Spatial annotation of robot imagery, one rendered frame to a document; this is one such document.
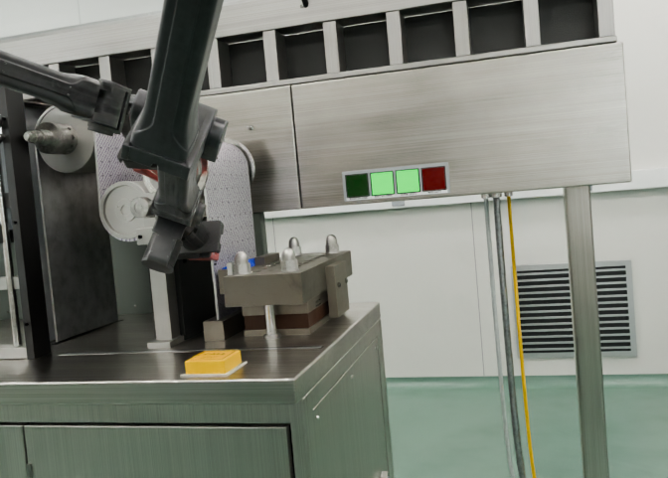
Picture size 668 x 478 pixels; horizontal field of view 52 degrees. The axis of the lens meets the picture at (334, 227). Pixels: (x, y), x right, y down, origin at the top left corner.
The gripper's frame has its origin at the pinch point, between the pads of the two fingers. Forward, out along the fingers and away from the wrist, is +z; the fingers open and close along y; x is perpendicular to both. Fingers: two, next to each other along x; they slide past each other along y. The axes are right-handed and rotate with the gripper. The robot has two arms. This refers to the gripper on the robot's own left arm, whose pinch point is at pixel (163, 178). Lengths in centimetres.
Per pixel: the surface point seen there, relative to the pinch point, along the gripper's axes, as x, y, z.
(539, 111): 36, 72, 14
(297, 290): -15.7, 28.4, 12.2
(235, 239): 0.5, 9.2, 20.8
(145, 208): -7.4, -1.2, 0.1
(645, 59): 222, 137, 158
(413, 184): 23, 45, 26
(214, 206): 0.6, 7.8, 9.0
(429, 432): 35, 43, 226
